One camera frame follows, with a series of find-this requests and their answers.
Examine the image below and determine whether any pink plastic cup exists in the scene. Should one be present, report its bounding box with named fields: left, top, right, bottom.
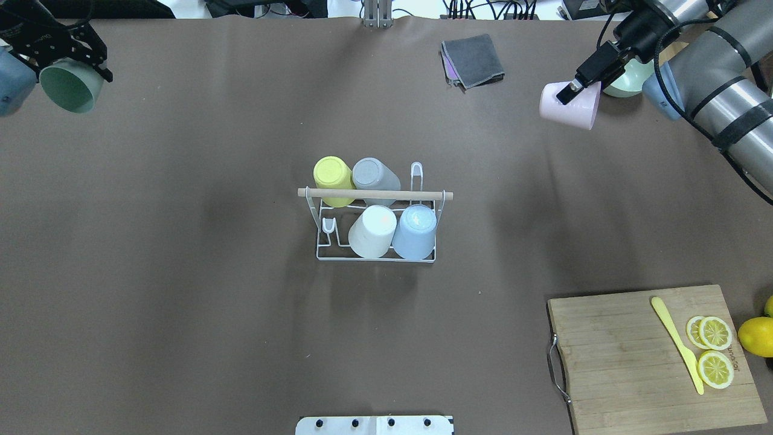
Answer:
left=539, top=82, right=602, bottom=130

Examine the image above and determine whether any green plastic cup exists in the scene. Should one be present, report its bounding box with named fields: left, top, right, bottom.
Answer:
left=39, top=58, right=106, bottom=114

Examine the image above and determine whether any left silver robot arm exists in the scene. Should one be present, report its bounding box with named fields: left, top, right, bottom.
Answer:
left=1, top=1, right=114, bottom=117

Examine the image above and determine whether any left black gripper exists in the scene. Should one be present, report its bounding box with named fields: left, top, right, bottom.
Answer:
left=2, top=1, right=114, bottom=83

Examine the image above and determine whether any grey folded cloth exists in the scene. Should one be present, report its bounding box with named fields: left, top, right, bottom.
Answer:
left=440, top=33, right=505, bottom=90

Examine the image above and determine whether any green ceramic bowl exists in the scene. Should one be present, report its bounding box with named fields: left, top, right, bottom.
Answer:
left=603, top=59, right=654, bottom=97

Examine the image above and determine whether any bamboo cutting board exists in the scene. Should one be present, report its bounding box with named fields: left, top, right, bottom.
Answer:
left=547, top=285, right=768, bottom=434

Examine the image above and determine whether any white cup holder rack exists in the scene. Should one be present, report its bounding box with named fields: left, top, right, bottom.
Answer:
left=297, top=156, right=455, bottom=263

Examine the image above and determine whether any light blue plastic cup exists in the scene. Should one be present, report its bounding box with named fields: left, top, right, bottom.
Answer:
left=392, top=204, right=437, bottom=261

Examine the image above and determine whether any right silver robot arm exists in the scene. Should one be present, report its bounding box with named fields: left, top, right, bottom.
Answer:
left=550, top=1, right=772, bottom=202

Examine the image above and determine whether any lemon slice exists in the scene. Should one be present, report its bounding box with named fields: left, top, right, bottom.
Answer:
left=698, top=316, right=733, bottom=352
left=685, top=315, right=710, bottom=350
left=698, top=350, right=734, bottom=389

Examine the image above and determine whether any yellow plastic knife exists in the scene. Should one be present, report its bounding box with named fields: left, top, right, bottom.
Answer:
left=650, top=295, right=705, bottom=395

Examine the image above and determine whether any aluminium frame post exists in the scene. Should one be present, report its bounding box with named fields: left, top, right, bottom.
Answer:
left=361, top=0, right=394, bottom=28

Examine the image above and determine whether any yellow plastic cup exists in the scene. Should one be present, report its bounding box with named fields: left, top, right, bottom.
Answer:
left=313, top=156, right=356, bottom=190

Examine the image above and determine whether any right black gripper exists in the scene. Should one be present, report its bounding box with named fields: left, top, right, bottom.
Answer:
left=556, top=6, right=674, bottom=105

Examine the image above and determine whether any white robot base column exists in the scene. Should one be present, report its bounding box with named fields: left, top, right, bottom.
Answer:
left=295, top=415, right=455, bottom=434

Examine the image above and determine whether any grey plastic cup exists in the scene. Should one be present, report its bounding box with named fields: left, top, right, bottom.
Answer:
left=351, top=157, right=401, bottom=191

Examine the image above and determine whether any cream plastic cup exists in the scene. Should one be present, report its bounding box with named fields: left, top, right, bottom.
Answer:
left=348, top=205, right=397, bottom=259

